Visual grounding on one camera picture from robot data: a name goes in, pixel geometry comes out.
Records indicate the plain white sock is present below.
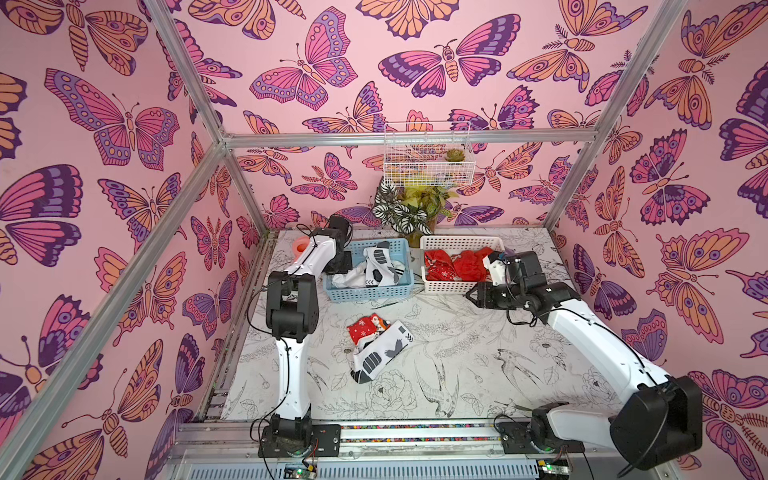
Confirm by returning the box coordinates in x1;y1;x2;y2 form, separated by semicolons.
331;266;366;289

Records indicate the light blue plastic basket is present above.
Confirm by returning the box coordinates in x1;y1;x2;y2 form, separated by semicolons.
323;238;415;303

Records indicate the white plastic basket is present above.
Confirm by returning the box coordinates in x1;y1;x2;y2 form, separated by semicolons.
420;235;505;295

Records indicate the red snowflake sock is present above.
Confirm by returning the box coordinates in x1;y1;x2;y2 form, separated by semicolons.
347;314;390;346

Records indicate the white sock chevron pattern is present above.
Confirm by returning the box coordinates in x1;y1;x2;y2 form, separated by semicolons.
351;321;414;384

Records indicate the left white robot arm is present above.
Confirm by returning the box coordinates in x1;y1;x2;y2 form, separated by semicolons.
265;215;352;446

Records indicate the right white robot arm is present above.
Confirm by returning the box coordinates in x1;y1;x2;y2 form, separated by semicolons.
465;251;703;475

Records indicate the small succulent in basket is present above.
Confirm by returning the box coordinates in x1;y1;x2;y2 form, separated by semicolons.
444;148;466;163

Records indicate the pink watering can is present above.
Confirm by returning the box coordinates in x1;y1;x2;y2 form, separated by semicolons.
292;236;310;257

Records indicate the potted green leafy plant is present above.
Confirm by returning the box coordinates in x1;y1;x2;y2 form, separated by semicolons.
372;179;457;248

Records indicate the white wire wall basket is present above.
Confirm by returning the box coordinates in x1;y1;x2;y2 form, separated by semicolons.
381;129;476;189

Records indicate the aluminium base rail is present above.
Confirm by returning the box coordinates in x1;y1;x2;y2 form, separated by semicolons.
159;416;628;479

